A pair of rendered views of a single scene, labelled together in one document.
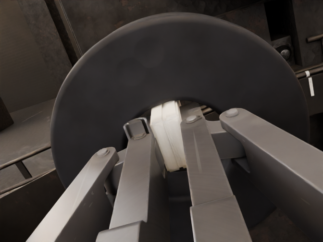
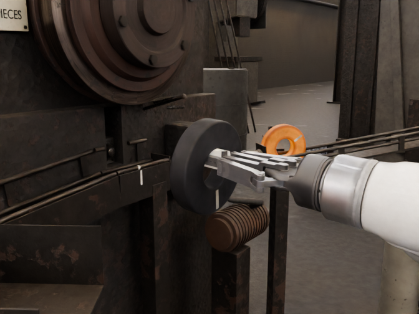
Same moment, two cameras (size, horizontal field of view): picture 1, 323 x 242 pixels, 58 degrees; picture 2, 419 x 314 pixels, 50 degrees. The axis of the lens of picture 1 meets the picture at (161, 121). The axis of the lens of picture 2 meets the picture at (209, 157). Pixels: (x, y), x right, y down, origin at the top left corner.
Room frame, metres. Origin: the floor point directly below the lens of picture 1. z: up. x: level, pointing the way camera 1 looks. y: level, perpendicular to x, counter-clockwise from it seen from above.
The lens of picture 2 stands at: (-0.18, 0.60, 1.01)
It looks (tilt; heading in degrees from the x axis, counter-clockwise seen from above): 13 degrees down; 300
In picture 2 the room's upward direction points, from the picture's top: straight up
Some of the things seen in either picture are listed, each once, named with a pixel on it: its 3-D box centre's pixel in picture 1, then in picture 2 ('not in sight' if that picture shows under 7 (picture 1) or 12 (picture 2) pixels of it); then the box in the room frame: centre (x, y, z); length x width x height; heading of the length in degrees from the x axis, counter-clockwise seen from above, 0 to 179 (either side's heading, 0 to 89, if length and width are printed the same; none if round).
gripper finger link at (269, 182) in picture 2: not in sight; (275, 181); (0.04, 0.05, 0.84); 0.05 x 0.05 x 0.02; 85
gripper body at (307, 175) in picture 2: not in sight; (298, 178); (0.01, 0.01, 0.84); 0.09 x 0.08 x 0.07; 173
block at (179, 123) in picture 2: not in sight; (183, 160); (0.59, -0.56, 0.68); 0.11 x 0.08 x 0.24; 173
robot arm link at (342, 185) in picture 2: not in sight; (349, 190); (-0.06, 0.02, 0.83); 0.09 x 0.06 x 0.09; 83
